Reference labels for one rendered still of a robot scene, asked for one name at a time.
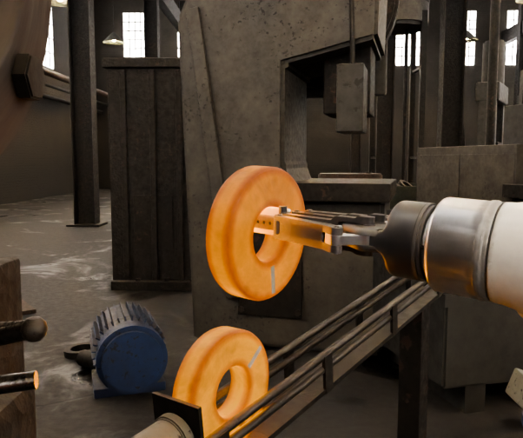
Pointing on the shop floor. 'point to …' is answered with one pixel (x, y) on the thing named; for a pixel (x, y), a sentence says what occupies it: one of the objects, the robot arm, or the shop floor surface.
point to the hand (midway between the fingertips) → (261, 219)
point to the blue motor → (127, 352)
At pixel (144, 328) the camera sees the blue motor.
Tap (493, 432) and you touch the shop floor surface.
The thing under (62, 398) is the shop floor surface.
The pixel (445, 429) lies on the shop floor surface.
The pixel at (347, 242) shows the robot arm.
